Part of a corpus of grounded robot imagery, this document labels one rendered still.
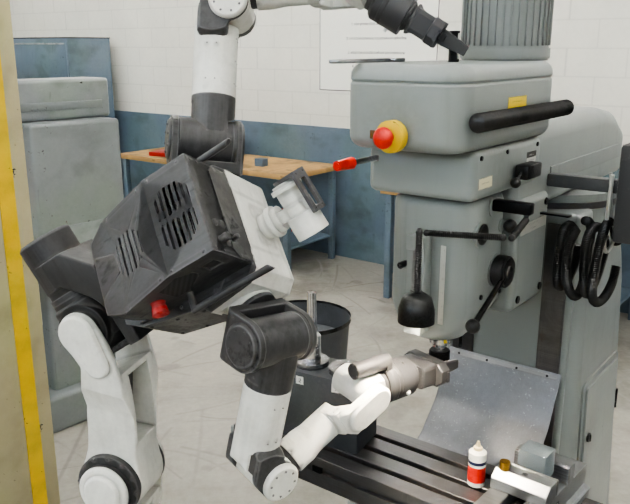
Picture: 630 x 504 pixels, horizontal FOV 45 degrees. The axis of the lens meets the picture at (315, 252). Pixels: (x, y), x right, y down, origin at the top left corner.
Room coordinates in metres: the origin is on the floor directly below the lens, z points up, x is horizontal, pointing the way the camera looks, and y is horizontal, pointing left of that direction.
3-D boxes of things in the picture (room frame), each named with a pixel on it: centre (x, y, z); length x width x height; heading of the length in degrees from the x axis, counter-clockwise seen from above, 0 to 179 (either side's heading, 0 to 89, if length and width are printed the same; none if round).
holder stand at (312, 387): (1.76, -0.03, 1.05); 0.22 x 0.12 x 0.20; 61
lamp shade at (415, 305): (1.39, -0.20, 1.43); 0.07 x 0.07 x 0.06
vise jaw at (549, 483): (1.39, -0.44, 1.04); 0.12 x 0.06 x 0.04; 50
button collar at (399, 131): (1.40, -0.14, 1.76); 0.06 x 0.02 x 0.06; 53
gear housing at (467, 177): (1.61, -0.31, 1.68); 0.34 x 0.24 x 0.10; 143
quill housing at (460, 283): (1.58, -0.28, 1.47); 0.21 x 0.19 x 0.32; 53
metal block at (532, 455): (1.43, -0.47, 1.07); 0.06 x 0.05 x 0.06; 50
